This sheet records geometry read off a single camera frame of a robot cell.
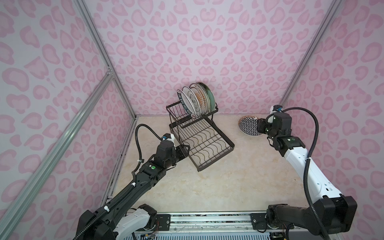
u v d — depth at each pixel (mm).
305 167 458
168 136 708
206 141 1027
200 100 825
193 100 808
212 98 845
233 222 749
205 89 815
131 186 480
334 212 387
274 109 689
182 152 678
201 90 820
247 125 1134
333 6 693
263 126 706
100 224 389
